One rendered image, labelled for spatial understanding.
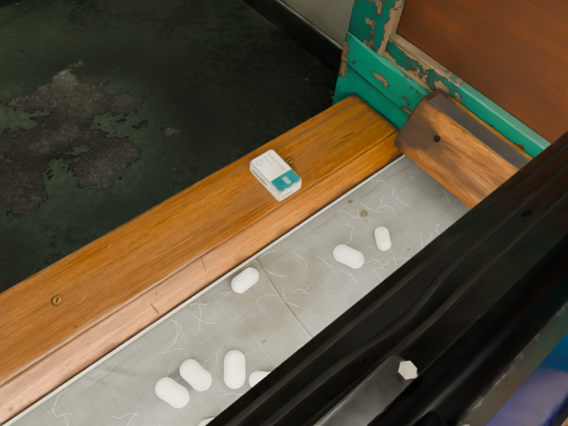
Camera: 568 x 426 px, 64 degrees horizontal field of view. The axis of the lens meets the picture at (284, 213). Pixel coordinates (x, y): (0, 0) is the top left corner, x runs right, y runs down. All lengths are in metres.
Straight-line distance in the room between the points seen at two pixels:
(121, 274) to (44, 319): 0.08
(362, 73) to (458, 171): 0.21
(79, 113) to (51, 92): 0.16
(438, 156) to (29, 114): 1.56
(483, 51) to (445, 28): 0.05
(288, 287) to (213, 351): 0.11
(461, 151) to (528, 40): 0.13
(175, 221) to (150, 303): 0.10
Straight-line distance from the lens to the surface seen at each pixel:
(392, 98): 0.66
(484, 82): 0.58
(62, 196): 1.61
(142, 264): 0.53
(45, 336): 0.53
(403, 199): 0.63
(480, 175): 0.56
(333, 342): 0.17
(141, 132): 1.71
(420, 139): 0.58
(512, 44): 0.55
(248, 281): 0.52
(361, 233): 0.58
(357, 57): 0.68
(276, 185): 0.55
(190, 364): 0.49
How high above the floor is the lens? 1.23
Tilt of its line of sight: 57 degrees down
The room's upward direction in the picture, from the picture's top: 7 degrees clockwise
